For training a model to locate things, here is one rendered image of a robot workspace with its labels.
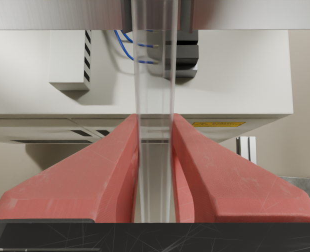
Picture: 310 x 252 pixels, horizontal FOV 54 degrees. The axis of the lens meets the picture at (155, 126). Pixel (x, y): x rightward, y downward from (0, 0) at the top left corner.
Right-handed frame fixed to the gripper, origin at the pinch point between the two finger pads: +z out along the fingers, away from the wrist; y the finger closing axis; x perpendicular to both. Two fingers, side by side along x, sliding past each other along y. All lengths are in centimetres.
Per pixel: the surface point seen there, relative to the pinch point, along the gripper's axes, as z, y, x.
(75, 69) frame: 29.2, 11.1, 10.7
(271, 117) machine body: 30.4, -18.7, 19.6
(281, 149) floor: 72, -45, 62
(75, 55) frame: 30.6, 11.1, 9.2
